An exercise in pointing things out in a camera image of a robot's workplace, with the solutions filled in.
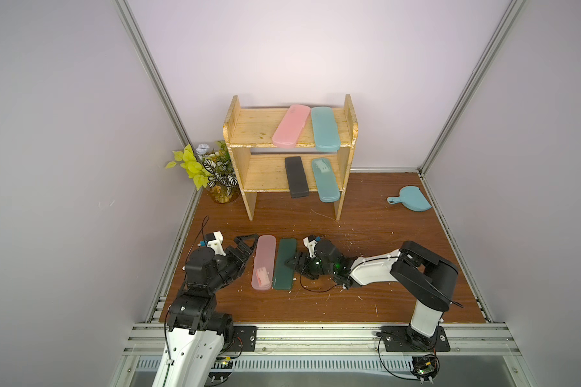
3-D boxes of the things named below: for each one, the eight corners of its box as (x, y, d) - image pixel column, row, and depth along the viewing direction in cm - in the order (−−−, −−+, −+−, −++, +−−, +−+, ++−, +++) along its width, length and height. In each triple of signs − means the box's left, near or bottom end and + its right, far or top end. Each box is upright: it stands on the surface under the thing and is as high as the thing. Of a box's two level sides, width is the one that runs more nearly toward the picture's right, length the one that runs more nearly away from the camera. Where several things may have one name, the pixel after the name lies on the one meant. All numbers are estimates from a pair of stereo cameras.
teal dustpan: (390, 211, 108) (392, 207, 106) (383, 190, 116) (385, 185, 114) (428, 211, 108) (431, 207, 105) (418, 190, 116) (421, 185, 114)
